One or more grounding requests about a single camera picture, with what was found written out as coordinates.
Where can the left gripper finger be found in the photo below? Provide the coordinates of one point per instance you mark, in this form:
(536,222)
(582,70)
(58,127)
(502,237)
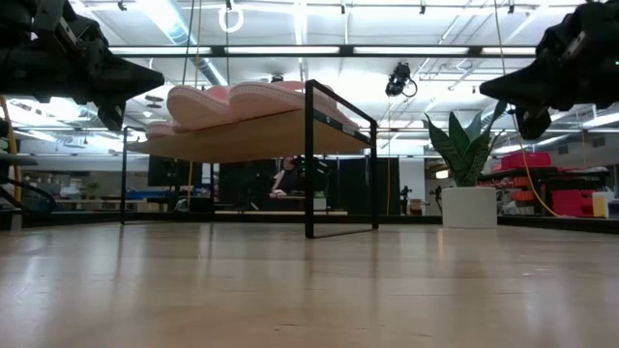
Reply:
(126,92)
(123,72)

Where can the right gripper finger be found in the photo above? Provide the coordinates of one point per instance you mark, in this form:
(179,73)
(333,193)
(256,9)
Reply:
(522,79)
(524,99)

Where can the black pendant lamp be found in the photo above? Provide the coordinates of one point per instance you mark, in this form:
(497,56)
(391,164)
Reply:
(155,99)

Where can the red storage bin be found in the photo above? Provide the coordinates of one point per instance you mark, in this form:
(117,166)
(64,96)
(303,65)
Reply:
(573,203)
(522,161)

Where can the black background monitor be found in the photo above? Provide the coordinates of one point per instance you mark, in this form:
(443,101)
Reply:
(169,171)

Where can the black beam with light strips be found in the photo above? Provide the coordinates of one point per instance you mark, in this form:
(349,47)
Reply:
(217,50)

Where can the small green background plant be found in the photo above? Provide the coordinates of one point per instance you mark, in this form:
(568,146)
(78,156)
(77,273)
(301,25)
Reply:
(90,191)

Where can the snake plant in white pot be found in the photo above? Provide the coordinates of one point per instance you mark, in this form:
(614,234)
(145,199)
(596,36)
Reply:
(469,208)

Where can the yellow plastic container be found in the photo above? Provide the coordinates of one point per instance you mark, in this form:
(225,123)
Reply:
(600,205)

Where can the black round ceiling spotlight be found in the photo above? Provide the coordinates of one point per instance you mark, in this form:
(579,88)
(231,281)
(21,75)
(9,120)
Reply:
(277,77)

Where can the person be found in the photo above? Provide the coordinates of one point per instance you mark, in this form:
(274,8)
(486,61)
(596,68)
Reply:
(290,181)

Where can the black partition panels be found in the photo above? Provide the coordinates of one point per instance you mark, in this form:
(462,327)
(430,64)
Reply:
(343,183)

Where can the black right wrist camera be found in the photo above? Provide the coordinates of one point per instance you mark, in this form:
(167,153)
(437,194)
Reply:
(532,124)

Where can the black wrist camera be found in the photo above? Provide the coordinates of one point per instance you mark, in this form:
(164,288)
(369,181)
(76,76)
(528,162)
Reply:
(111,117)
(532,124)

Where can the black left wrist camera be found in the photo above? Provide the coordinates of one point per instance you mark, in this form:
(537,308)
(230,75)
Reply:
(111,117)

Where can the wide silver ceiling duct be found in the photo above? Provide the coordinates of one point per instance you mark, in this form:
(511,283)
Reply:
(58,113)

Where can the slim silver ceiling duct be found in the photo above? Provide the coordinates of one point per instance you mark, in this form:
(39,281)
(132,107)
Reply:
(169,24)

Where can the black frame wooden shelf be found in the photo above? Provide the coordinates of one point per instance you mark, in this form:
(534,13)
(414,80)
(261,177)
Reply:
(242,142)

